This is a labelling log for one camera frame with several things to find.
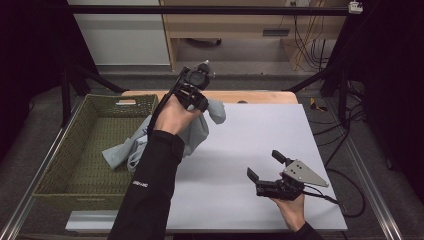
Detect small white device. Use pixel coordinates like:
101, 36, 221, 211
347, 0, 364, 15

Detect metal frame rail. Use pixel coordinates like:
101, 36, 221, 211
323, 98, 405, 240
0, 95, 86, 240

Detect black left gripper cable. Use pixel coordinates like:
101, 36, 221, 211
146, 67, 186, 136

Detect bundle of hanging cables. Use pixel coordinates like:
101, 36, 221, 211
289, 0, 336, 72

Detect wooden desk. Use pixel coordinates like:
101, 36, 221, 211
159, 0, 349, 73

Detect black stand leg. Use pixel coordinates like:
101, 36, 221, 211
59, 62, 130, 128
282, 65, 352, 125

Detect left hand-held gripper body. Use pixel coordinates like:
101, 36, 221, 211
172, 59, 216, 102

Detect light blue-grey cloth garment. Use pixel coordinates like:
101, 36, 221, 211
101, 97, 227, 173

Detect person's left hand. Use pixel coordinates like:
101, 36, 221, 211
153, 94, 203, 136

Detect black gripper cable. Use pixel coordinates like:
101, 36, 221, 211
146, 67, 186, 136
301, 167, 367, 219

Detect black horizontal frame bar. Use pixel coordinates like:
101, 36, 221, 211
65, 4, 352, 17

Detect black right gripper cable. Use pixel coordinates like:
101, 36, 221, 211
301, 167, 367, 219

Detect yellow and black tape piece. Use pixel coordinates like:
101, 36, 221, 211
309, 97, 329, 113

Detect black floor cables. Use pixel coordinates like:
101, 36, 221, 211
308, 78, 369, 168

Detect green woven basket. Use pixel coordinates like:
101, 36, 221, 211
32, 93, 160, 212

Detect person's right hand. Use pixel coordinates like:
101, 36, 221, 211
269, 193, 307, 233

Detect wooden table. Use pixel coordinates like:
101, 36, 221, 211
121, 89, 299, 105

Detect white table board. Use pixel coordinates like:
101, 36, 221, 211
65, 102, 348, 233

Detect white cabinet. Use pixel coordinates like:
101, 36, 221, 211
66, 0, 172, 67

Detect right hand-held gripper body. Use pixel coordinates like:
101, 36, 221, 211
255, 158, 330, 202

